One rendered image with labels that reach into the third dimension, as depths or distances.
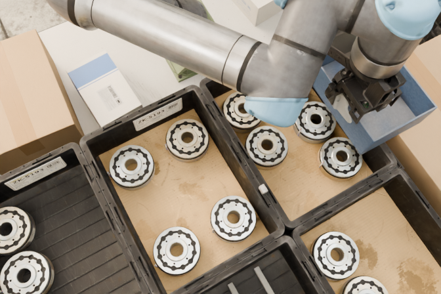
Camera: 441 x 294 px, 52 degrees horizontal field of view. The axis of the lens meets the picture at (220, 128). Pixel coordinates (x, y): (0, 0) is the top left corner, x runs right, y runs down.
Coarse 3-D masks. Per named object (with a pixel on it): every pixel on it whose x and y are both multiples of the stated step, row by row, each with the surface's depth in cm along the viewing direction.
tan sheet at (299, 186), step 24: (312, 96) 117; (312, 120) 115; (264, 144) 111; (288, 144) 112; (312, 144) 112; (288, 168) 109; (312, 168) 110; (360, 168) 110; (288, 192) 107; (312, 192) 107; (336, 192) 108; (288, 216) 105
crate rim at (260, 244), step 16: (176, 96) 104; (144, 112) 102; (208, 112) 103; (112, 128) 101; (80, 144) 99; (240, 160) 100; (96, 176) 96; (256, 192) 97; (112, 208) 94; (272, 208) 95; (128, 240) 91; (272, 240) 93; (240, 256) 91; (144, 272) 89; (208, 272) 90; (192, 288) 88
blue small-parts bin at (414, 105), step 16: (336, 64) 93; (320, 80) 88; (416, 80) 85; (320, 96) 90; (400, 96) 91; (416, 96) 87; (336, 112) 87; (384, 112) 90; (400, 112) 90; (416, 112) 89; (352, 128) 84; (368, 128) 88; (384, 128) 88; (400, 128) 82; (368, 144) 82
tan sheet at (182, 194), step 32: (160, 128) 112; (160, 160) 109; (224, 160) 109; (128, 192) 105; (160, 192) 106; (192, 192) 106; (224, 192) 106; (160, 224) 103; (192, 224) 103; (256, 224) 104; (224, 256) 101
